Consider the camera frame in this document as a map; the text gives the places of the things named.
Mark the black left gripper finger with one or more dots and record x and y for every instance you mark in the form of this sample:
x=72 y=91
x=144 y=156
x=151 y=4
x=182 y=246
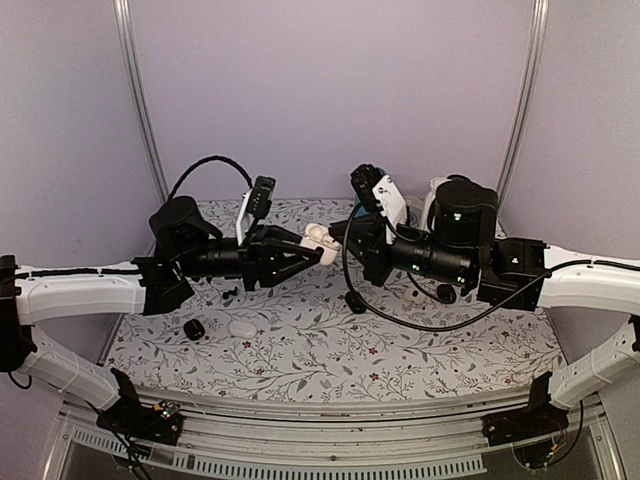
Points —
x=278 y=233
x=286 y=265

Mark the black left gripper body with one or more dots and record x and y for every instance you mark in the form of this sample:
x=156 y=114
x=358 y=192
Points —
x=198 y=264

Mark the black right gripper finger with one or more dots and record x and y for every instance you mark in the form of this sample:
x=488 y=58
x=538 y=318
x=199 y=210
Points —
x=356 y=224
x=354 y=251

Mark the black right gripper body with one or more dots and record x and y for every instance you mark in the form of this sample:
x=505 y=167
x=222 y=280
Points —
x=440 y=264

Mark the white earbuds case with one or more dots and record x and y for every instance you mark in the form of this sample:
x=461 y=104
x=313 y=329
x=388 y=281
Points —
x=241 y=329
x=414 y=296
x=317 y=236

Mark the black earbuds charging case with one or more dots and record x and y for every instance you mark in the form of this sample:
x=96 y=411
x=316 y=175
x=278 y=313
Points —
x=355 y=303

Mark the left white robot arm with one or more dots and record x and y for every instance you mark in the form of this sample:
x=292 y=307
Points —
x=30 y=295

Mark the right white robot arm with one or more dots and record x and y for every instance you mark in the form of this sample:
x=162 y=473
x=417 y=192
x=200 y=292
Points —
x=581 y=280

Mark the small black case right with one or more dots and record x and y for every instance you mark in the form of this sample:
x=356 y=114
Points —
x=446 y=294

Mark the white earbuds case back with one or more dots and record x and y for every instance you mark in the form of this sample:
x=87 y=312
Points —
x=414 y=296

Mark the small black closed case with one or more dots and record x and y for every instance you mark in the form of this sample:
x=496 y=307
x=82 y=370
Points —
x=194 y=330

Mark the white closed earbuds case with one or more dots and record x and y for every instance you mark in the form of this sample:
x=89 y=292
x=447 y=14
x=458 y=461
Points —
x=241 y=329

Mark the teal tall vase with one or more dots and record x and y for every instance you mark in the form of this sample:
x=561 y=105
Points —
x=363 y=196

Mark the clear glass dish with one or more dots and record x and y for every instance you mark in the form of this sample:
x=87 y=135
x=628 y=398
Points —
x=415 y=210

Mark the black cylinder vase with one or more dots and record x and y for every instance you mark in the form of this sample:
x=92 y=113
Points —
x=458 y=177

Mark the white ribbed vase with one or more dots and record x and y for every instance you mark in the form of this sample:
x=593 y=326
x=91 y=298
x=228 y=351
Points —
x=428 y=200

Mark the floral patterned table mat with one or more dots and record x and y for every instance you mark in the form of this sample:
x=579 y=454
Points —
x=310 y=347

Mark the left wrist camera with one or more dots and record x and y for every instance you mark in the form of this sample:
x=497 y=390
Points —
x=255 y=206

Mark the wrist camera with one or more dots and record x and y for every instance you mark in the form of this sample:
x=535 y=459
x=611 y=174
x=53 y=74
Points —
x=255 y=206
x=391 y=210

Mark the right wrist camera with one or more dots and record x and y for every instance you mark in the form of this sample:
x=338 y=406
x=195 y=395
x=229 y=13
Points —
x=391 y=210

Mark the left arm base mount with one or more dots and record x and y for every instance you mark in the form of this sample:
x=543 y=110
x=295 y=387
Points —
x=161 y=423

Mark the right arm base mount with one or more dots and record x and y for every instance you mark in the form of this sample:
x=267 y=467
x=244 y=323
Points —
x=537 y=417

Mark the front aluminium rail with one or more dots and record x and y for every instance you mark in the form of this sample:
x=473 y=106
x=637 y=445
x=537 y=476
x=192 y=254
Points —
x=416 y=439

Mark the left aluminium frame post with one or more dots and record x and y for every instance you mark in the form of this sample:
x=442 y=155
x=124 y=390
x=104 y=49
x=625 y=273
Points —
x=124 y=25

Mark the aluminium frame post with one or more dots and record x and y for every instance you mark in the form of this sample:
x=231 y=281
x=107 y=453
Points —
x=124 y=25
x=533 y=59

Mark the right aluminium frame post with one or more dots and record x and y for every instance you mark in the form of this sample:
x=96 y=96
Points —
x=533 y=59

